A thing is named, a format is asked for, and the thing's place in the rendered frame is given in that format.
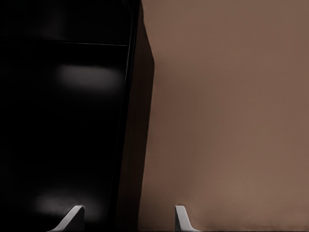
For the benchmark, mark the black tray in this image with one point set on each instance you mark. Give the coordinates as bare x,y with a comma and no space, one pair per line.
67,116

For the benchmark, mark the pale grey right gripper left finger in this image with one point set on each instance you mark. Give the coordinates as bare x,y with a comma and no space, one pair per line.
72,220

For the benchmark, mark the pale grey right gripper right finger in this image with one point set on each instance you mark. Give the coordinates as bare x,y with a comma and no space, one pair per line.
181,218

